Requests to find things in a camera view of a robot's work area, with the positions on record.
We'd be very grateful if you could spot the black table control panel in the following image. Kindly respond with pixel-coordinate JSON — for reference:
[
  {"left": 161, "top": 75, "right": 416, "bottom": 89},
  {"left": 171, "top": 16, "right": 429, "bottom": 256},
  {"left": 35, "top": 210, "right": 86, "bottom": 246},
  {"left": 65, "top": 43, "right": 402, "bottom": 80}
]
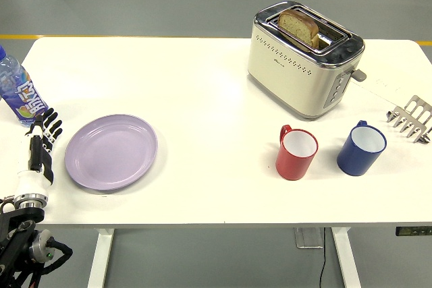
[{"left": 396, "top": 226, "right": 432, "bottom": 236}]

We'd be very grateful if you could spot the silver metal toast rack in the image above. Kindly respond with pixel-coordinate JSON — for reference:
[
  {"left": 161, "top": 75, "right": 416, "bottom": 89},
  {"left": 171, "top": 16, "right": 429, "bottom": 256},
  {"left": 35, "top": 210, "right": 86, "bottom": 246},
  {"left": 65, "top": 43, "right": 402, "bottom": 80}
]
[{"left": 385, "top": 94, "right": 432, "bottom": 145}]

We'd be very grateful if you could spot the red enamel mug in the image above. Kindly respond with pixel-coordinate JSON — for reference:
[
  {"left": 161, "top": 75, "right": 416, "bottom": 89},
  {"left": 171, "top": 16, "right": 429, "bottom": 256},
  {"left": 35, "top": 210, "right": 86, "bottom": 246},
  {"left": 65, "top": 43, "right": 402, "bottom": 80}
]
[{"left": 275, "top": 124, "right": 319, "bottom": 181}]

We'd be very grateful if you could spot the clear plastic box under table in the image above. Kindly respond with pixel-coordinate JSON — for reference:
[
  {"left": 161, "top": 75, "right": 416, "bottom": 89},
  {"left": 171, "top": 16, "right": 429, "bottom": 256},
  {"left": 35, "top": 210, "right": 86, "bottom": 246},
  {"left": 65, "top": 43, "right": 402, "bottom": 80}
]
[{"left": 292, "top": 227, "right": 325, "bottom": 249}]

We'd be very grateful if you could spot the blue enamel mug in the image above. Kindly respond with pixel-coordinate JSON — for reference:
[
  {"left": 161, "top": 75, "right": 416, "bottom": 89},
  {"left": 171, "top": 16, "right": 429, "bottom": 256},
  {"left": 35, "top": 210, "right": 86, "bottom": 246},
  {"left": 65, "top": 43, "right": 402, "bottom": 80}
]
[{"left": 336, "top": 120, "right": 388, "bottom": 177}]

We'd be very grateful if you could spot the cream and chrome toaster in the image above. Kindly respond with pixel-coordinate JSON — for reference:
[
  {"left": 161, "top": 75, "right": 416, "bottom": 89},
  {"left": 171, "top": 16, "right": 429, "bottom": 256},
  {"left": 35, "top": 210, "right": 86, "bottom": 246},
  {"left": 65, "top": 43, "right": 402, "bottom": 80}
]
[{"left": 247, "top": 0, "right": 367, "bottom": 121}]

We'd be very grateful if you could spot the white paper sheet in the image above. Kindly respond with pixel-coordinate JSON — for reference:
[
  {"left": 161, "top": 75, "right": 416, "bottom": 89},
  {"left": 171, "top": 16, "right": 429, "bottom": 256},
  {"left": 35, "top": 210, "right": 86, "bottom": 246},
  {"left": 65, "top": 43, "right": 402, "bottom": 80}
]
[{"left": 352, "top": 54, "right": 432, "bottom": 107}]

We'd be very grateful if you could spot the blue labelled drink bottle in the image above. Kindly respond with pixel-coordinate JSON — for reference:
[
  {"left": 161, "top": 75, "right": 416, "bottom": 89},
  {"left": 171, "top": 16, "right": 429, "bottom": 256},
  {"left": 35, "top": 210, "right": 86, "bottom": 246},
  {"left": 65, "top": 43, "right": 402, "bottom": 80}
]
[{"left": 0, "top": 45, "right": 51, "bottom": 128}]

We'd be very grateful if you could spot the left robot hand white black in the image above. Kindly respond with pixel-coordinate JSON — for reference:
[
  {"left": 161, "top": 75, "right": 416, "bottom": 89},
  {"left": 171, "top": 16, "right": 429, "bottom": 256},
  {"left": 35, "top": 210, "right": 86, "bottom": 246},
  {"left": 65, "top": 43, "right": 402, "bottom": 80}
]
[{"left": 13, "top": 107, "right": 64, "bottom": 198}]

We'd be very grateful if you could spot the brown bread slice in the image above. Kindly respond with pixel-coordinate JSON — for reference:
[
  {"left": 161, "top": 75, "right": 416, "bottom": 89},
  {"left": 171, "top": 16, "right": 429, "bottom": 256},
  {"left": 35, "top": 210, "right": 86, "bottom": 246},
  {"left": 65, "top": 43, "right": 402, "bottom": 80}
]
[{"left": 277, "top": 9, "right": 320, "bottom": 49}]

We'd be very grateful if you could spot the black cable under table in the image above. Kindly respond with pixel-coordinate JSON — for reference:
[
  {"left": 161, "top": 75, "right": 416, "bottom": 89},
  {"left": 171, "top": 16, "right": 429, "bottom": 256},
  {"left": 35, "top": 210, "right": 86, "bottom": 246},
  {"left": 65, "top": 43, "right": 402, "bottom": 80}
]
[{"left": 319, "top": 227, "right": 329, "bottom": 288}]

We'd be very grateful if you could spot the purple round plate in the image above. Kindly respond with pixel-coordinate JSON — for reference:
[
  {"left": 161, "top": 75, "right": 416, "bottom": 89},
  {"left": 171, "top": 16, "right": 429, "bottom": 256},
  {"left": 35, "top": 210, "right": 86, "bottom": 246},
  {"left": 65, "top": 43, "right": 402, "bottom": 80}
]
[{"left": 64, "top": 114, "right": 159, "bottom": 191}]

